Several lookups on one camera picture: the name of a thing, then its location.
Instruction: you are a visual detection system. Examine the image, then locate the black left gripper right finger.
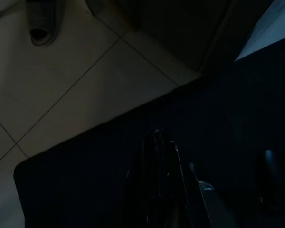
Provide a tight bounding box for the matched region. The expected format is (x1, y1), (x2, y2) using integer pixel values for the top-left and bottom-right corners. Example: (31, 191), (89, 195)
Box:
(156, 130), (210, 228)

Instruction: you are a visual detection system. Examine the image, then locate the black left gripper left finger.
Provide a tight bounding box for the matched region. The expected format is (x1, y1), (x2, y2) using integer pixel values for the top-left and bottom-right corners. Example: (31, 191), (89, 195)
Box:
(125, 130), (162, 228)

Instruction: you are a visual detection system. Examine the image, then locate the grey fridge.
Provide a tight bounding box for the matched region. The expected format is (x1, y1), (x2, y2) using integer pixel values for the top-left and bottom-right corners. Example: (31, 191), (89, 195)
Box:
(85, 0), (285, 72)

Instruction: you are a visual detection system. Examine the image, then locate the black floor mat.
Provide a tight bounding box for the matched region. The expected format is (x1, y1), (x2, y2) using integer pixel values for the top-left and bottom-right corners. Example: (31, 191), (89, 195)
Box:
(13, 54), (285, 228)

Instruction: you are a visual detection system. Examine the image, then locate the grey sandal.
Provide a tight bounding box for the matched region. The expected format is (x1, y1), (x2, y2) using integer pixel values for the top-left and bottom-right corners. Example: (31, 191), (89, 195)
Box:
(26, 0), (65, 48)

